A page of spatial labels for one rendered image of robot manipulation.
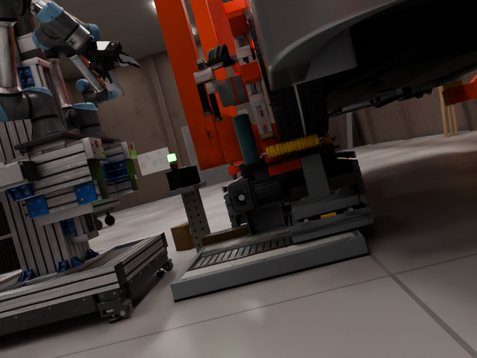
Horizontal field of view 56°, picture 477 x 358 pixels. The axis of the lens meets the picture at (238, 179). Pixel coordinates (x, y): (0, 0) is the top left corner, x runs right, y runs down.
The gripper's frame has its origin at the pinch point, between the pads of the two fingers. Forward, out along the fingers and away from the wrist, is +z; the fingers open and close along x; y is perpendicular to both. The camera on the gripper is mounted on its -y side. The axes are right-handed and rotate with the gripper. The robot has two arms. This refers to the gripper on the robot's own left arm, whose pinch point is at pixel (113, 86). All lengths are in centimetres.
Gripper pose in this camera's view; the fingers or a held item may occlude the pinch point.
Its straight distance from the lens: 321.0
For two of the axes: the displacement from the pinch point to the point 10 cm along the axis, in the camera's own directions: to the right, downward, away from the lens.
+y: 1.4, 9.9, 0.7
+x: 9.4, -1.1, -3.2
